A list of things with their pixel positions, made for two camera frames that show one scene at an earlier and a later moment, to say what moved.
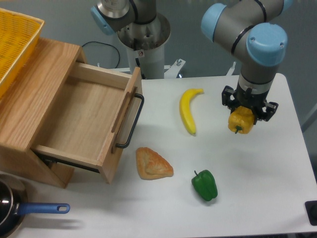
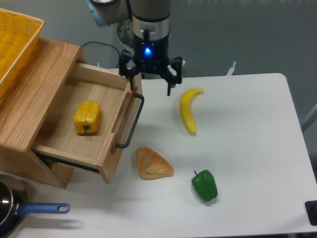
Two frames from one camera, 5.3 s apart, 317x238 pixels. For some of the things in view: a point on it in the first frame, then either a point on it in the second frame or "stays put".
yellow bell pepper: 241,120 to 86,117
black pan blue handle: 14,206 stays put
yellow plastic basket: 19,35 stays put
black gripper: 247,98 to 151,57
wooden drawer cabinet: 27,106 stays put
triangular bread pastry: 151,165 stays put
